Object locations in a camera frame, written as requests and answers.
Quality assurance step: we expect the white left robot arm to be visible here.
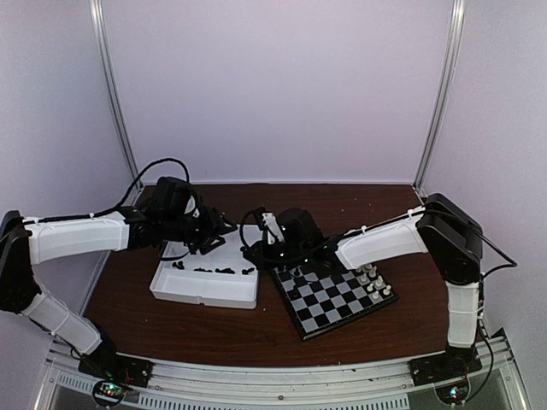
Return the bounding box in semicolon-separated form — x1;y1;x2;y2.
1;177;234;379

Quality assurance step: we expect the aluminium frame post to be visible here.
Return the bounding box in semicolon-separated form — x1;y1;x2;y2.
413;0;468;196
89;0;143;190

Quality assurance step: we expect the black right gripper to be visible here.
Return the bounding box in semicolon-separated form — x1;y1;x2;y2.
244;239;310;270

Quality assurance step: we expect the left aluminium frame post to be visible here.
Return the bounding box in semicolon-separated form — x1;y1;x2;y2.
89;0;143;190

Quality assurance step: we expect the circuit board with leds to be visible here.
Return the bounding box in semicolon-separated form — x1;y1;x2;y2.
435;381;470;406
91;380;127;407

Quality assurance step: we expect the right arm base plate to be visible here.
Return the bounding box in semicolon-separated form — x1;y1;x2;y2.
409;353;482;386

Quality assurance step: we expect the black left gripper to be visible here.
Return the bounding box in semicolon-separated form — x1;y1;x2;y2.
162;205;238;255

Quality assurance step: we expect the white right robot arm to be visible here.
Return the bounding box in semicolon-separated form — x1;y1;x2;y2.
241;194;483;378

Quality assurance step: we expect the right aluminium frame post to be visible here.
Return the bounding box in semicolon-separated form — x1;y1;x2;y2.
413;0;468;196

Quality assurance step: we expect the white compartment tray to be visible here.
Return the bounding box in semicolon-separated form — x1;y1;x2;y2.
150;231;259;309

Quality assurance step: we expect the right circuit board with LEDs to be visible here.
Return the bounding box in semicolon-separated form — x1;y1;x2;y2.
435;381;470;406

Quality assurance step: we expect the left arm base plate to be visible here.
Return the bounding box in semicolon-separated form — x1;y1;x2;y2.
78;355;153;388

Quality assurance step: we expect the black and grey chessboard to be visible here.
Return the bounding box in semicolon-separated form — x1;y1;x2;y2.
271;264;399;341

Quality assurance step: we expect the left circuit board with LEDs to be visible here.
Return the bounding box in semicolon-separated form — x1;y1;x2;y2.
91;380;127;407

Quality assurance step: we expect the front aluminium rail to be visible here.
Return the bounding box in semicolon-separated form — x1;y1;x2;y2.
31;337;531;409

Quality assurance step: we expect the black pieces pile in tray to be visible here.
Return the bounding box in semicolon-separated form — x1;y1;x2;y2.
171;261;255;275

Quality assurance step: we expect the black king piece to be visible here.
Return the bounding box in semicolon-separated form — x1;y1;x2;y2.
290;288;300;300

